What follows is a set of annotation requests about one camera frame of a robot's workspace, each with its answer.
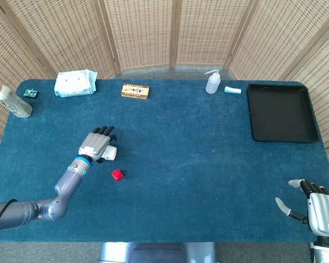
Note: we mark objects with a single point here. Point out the small red cube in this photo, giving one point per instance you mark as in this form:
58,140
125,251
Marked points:
117,175

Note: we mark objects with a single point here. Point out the small white block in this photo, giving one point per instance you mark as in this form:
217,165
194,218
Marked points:
111,153

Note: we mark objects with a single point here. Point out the yellow cardboard box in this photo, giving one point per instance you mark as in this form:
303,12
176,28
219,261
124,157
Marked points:
135,91

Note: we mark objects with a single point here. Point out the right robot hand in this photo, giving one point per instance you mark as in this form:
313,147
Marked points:
323,213

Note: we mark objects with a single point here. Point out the white plastic wash bottle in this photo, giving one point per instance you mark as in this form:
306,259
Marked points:
212,86

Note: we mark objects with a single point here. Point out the small light blue eraser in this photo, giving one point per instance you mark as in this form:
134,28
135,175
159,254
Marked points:
232,90

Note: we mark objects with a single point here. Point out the black plastic tray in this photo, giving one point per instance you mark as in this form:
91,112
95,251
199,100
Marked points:
281,115

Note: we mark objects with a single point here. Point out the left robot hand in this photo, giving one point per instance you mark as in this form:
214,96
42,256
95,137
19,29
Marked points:
96,143

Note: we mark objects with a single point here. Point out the grey robot torso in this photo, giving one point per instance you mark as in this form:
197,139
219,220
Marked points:
156,253

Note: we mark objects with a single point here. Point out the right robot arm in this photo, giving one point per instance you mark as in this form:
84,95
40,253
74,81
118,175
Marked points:
326,250

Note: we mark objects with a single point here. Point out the small green circuit board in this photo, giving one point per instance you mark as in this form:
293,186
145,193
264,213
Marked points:
30,93

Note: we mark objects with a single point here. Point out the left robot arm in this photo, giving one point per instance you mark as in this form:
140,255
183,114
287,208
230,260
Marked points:
68,183

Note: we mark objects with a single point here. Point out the woven folding screen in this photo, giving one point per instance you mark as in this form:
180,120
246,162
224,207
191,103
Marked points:
142,33

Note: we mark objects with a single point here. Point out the blue table cloth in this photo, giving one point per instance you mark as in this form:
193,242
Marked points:
194,164

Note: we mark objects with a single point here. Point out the beige drink bottle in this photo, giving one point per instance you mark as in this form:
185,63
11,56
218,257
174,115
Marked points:
13,104

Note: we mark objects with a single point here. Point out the wet wipes pack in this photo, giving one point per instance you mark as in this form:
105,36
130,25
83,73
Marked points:
74,85

